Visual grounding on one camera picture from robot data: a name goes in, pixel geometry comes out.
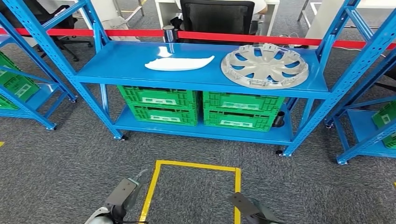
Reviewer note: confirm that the red barrier belt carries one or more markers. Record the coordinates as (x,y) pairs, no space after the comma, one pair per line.
(77,32)
(263,39)

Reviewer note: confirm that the chrome barrier post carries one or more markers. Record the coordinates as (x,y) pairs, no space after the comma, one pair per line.
(169,34)

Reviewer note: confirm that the black plastic tube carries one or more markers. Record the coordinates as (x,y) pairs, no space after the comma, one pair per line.
(278,119)

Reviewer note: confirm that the yellow floor tape square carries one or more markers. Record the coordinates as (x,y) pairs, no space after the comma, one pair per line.
(198,166)

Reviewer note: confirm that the silver wheel hubcap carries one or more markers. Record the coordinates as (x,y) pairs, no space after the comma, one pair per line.
(264,66)

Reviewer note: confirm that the blue metal shelf rack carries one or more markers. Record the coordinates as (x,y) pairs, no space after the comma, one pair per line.
(123,61)
(365,130)
(37,99)

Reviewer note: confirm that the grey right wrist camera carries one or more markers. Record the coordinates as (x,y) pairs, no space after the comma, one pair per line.
(244,205)

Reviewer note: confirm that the white desk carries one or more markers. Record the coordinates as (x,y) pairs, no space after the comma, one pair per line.
(164,12)
(103,9)
(325,18)

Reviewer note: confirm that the white plastic car part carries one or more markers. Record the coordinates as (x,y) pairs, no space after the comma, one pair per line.
(179,64)

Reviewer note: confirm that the black mesh office chair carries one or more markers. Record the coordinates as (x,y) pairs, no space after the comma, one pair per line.
(216,18)

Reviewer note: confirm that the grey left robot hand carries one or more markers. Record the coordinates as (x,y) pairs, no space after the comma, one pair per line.
(136,196)

